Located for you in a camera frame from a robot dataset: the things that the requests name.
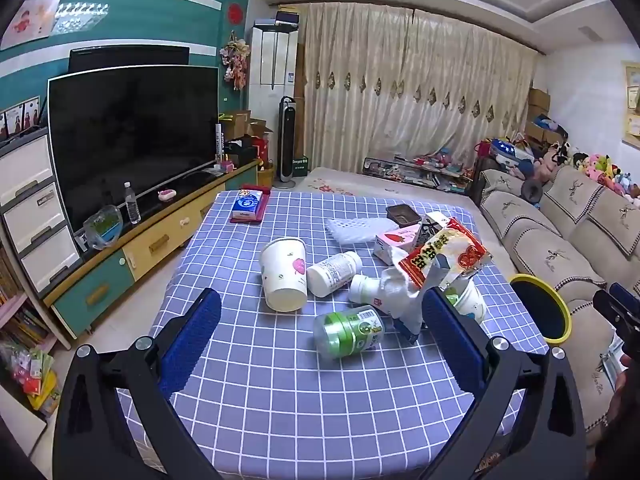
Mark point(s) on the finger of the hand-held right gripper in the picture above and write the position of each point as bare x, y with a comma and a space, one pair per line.
612, 307

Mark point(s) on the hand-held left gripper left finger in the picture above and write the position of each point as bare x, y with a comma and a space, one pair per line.
192, 340

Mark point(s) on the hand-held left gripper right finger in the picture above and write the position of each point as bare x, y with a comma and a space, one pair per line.
450, 345

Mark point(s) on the white yogurt cup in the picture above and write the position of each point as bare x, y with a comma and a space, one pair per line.
472, 302

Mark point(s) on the white plastic wrapper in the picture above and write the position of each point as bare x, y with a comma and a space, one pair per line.
400, 300

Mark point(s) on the black yellow-rimmed trash bin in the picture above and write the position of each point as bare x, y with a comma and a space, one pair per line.
537, 310

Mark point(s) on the red and white snack bag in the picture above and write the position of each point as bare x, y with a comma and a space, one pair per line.
450, 250

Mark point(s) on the clear green plastic jar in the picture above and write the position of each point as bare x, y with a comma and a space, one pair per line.
350, 332

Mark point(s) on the small white drink bottle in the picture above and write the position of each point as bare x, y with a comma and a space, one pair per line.
365, 290

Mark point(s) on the white paper cup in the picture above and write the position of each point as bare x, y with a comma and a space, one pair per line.
282, 275

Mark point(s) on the pink milk carton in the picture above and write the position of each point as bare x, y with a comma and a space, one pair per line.
392, 242

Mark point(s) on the brown plastic tray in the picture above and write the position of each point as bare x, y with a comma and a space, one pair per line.
402, 214

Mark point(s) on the white pill bottle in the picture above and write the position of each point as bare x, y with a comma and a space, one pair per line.
330, 272

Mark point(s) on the white scrub brush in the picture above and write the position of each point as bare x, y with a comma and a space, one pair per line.
355, 230

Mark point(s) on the pile of papers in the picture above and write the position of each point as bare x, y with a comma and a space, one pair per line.
612, 360

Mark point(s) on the beige sofa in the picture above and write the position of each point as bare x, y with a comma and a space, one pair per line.
540, 240

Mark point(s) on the green and yellow TV cabinet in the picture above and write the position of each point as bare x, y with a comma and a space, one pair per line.
165, 240

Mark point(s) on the pile of plush toys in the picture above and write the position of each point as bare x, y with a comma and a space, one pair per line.
600, 165

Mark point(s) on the glass bowl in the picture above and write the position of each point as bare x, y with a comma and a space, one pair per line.
102, 227

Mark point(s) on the blue and red tissue pack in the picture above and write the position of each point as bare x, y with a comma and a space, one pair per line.
247, 205

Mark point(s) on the clear water bottle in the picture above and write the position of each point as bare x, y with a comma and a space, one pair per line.
132, 205

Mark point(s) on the pile of books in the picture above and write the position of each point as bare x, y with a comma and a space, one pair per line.
30, 370

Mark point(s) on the cluttered glass coffee table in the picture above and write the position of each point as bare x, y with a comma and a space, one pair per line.
420, 170

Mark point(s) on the white slim box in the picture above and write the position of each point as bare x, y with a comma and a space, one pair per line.
219, 142

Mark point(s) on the red box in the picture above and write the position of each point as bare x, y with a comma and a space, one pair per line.
261, 152

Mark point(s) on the green box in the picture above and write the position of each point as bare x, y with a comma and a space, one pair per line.
300, 166

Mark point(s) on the white plastic drawer unit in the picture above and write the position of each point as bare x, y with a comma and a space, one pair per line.
30, 210

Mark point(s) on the large black television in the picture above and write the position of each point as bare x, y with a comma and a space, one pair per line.
130, 135

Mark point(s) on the stack of cardboard boxes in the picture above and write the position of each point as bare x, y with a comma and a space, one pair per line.
539, 105

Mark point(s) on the open cardboard boxes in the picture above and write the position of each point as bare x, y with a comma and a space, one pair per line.
240, 127

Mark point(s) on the black tower fan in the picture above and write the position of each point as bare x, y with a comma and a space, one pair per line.
287, 135

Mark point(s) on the beige embroidered curtain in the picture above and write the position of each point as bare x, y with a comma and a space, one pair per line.
400, 85

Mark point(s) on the white standing air conditioner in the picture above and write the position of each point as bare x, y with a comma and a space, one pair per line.
272, 70

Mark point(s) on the hanging flower decoration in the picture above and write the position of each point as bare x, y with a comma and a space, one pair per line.
235, 60

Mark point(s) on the dark box on air conditioner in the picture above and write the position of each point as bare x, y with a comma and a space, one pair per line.
287, 16

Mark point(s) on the wall photos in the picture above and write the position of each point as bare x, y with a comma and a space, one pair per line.
20, 117

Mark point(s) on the black wall-mounted screen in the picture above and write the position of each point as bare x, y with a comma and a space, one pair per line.
125, 59

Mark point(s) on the red round wall sticker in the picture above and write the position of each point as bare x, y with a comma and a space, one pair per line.
235, 11

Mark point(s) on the pink wall picture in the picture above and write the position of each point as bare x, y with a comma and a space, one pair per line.
30, 22

